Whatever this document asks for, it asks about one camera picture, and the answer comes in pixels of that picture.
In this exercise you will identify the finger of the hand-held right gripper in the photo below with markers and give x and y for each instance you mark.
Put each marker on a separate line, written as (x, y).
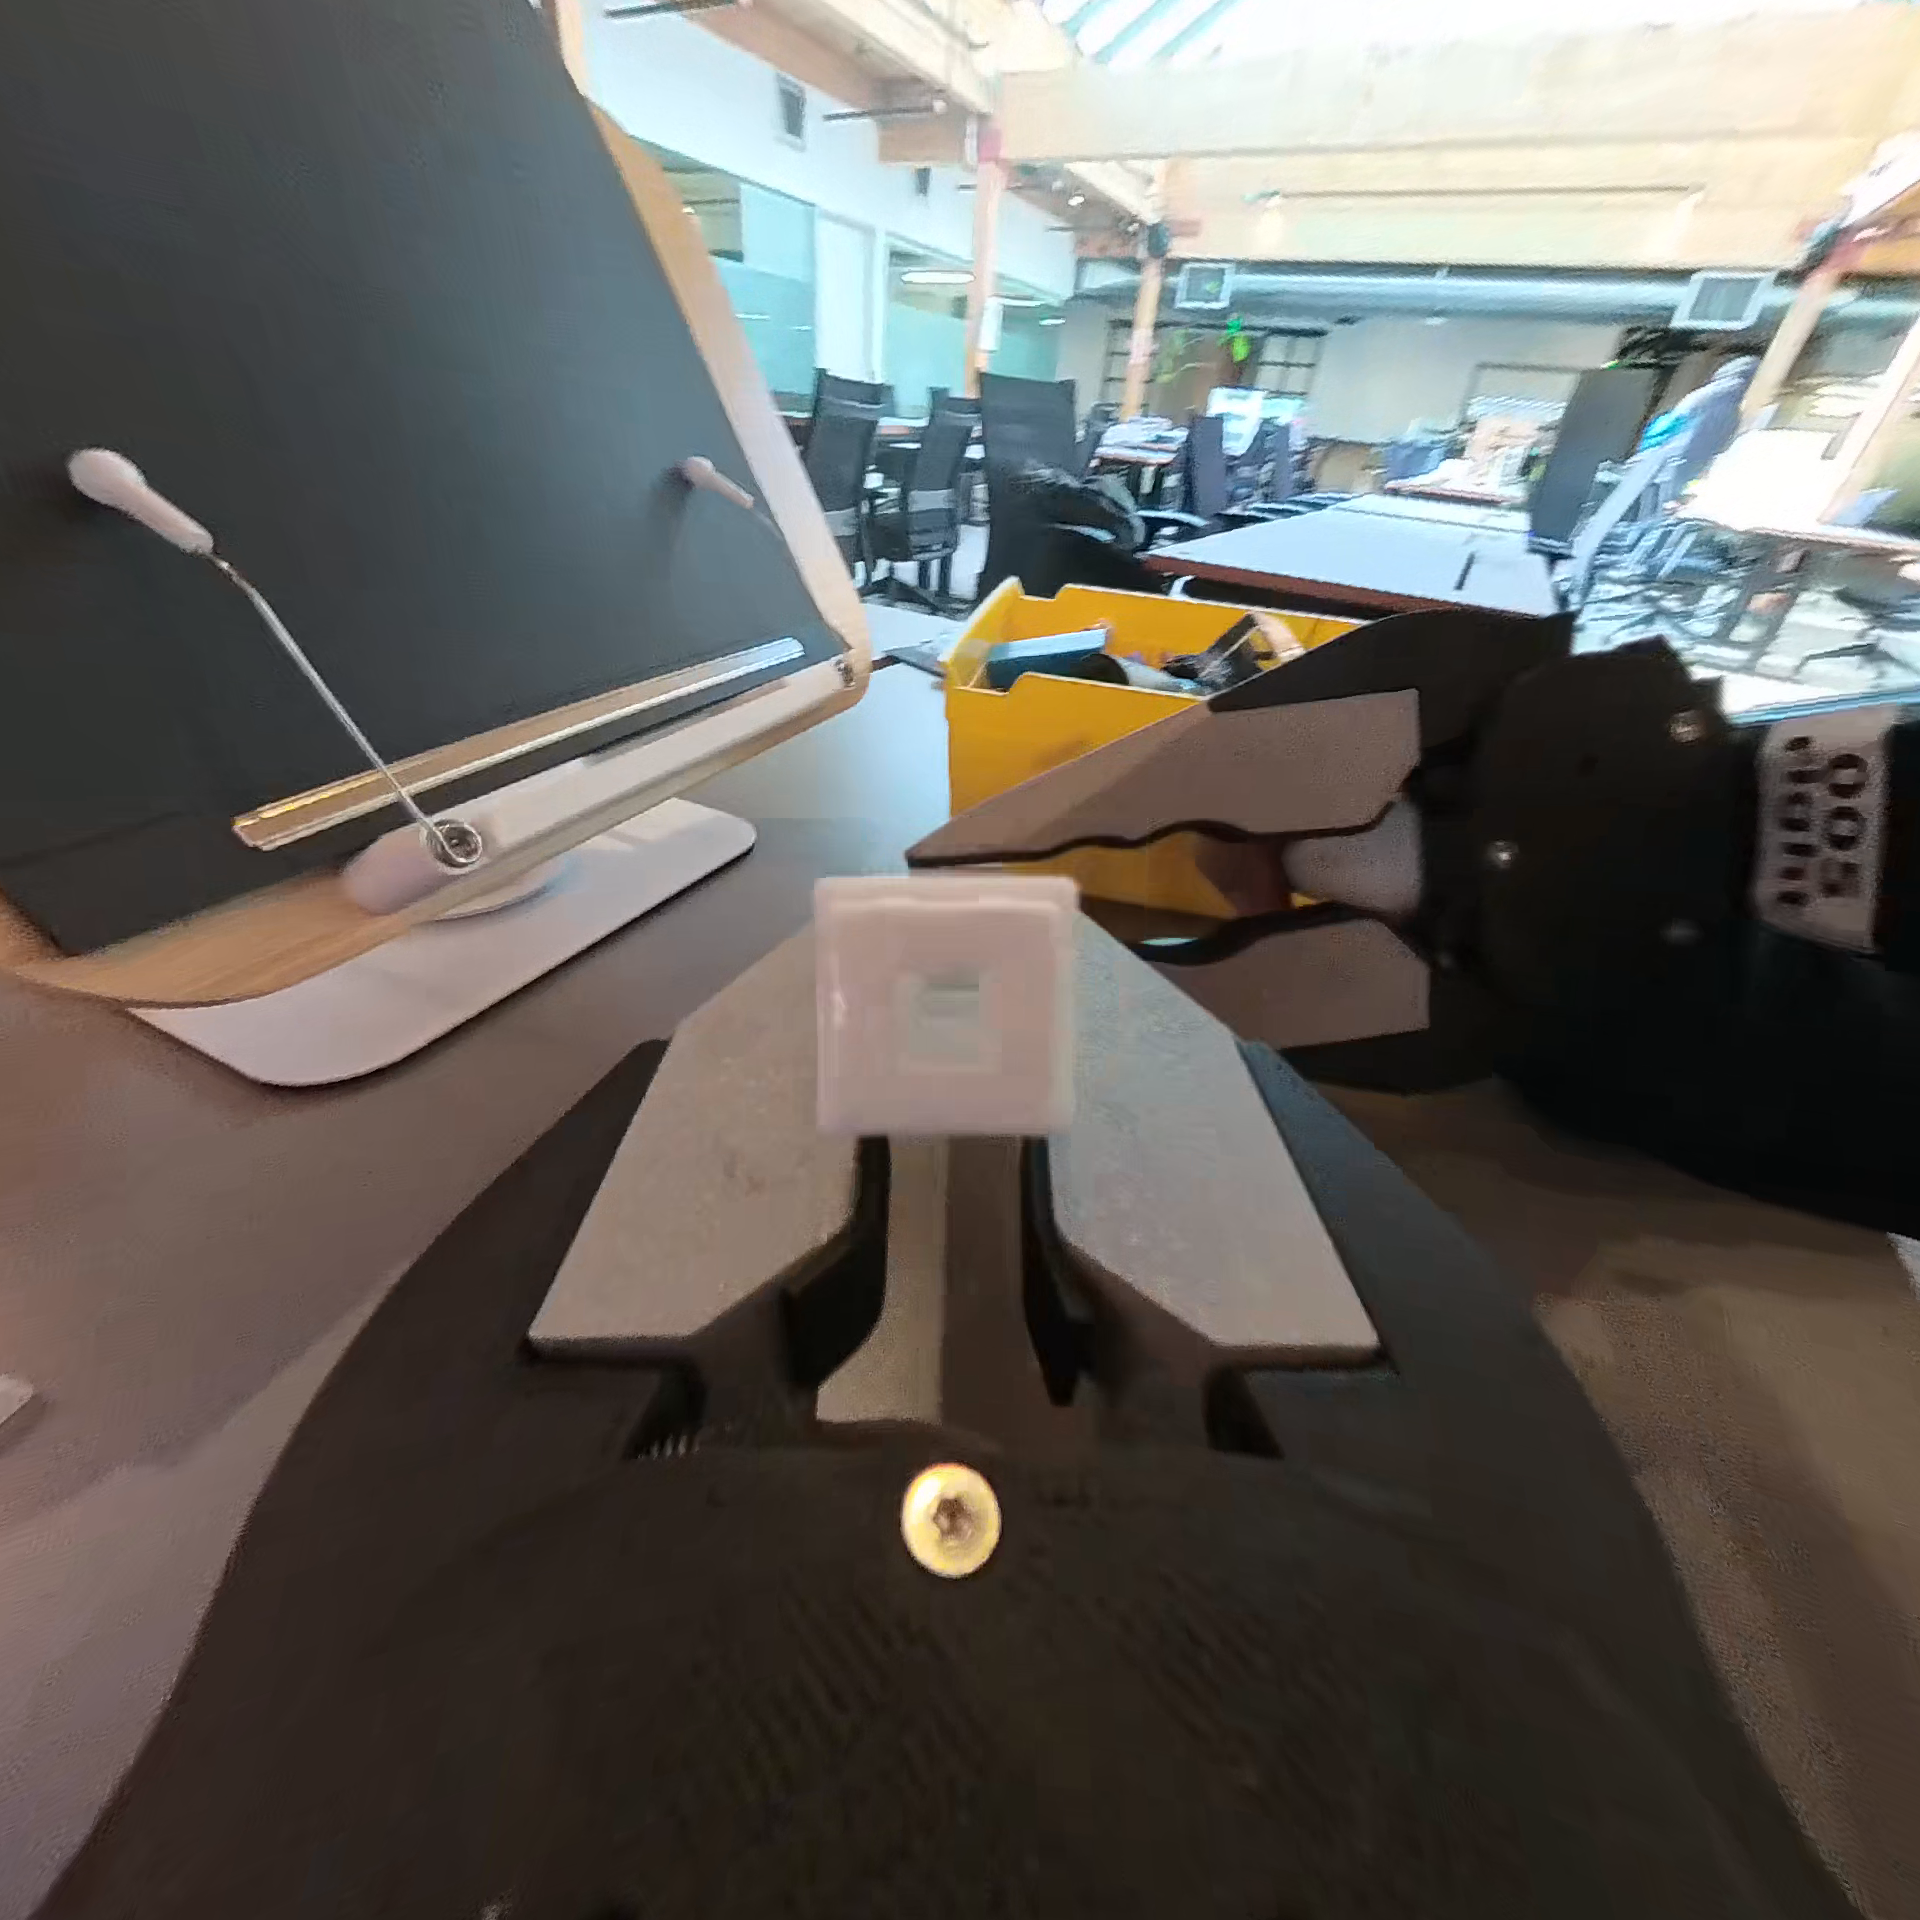
(1229, 782)
(1334, 983)

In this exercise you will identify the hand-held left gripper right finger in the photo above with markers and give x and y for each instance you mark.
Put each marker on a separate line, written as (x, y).
(1200, 1185)

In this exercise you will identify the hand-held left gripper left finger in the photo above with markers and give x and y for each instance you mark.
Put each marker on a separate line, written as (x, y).
(707, 1185)

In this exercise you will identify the yellow plastic bin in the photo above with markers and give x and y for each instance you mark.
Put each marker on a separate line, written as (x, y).
(1036, 752)

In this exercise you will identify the white square bar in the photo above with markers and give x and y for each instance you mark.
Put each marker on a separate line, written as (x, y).
(945, 1005)

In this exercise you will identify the grey office desk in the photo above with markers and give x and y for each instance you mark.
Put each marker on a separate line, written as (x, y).
(1350, 554)

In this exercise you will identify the dark cloth over chair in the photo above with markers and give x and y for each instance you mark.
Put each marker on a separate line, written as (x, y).
(1073, 524)

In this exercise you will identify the black office chair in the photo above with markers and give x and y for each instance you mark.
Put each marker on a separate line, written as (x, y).
(922, 495)
(840, 466)
(1027, 428)

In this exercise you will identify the black board with wooden edge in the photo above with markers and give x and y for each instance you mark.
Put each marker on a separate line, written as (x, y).
(375, 376)

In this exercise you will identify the grey ceiling duct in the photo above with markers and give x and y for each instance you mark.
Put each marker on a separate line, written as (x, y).
(1425, 286)

